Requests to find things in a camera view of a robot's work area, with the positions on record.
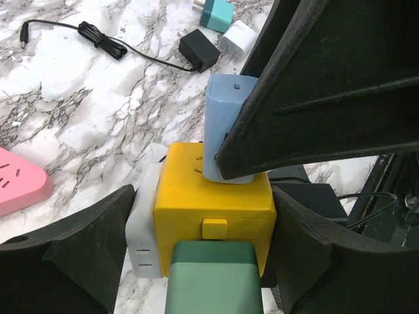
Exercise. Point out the black adapter with cord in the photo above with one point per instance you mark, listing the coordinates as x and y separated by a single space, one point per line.
200 53

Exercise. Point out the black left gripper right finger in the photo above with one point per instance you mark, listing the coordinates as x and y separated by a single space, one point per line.
322 267

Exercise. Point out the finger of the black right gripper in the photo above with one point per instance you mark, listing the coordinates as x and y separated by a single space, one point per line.
277 22
341 83

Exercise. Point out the green plug adapter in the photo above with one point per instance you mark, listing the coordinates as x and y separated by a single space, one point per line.
214 277

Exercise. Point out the white usb charger plug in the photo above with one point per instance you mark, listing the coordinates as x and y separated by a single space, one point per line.
238 40

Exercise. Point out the light blue cylinder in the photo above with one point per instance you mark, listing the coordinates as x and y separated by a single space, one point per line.
225 95

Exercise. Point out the pink power strip socket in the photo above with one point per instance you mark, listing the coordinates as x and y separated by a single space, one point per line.
22 183

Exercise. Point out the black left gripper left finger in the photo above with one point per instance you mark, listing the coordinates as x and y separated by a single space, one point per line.
70 266

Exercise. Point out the teal usb charger plug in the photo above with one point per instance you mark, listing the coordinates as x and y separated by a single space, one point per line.
214 14

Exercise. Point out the yellow plug adapter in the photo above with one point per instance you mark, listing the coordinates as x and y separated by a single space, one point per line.
190 207

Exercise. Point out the white adapter on yellow cube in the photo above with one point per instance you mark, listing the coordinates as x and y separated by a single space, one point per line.
140 228

